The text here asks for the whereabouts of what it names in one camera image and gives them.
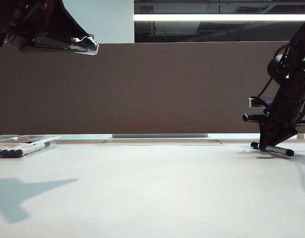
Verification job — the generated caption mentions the desk cable flap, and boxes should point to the desk cable flap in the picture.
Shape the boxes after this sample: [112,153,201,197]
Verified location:
[94,139,228,147]

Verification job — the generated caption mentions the clear plastic packaging box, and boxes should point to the clear plastic packaging box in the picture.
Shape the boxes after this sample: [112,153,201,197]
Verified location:
[0,134,61,161]

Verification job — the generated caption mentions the grey metal divider bracket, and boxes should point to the grey metal divider bracket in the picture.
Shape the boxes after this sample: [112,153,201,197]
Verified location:
[112,133,209,139]

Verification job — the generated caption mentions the brown desk divider panel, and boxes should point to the brown desk divider panel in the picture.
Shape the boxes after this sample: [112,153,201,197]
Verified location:
[0,42,305,136]

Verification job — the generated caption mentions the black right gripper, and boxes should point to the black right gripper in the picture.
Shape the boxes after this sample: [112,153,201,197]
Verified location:
[242,86,305,151]

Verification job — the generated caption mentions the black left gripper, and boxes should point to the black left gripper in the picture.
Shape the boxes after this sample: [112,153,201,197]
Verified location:
[0,0,100,57]

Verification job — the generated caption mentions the black right camera cable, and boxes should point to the black right camera cable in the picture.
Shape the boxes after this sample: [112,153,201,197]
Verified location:
[257,43,292,99]

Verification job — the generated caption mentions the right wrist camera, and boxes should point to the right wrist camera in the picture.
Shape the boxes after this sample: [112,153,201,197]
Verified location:
[247,95,276,109]

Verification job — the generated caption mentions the white ceiling light strip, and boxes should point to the white ceiling light strip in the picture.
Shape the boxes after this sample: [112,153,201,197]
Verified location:
[133,13,305,22]

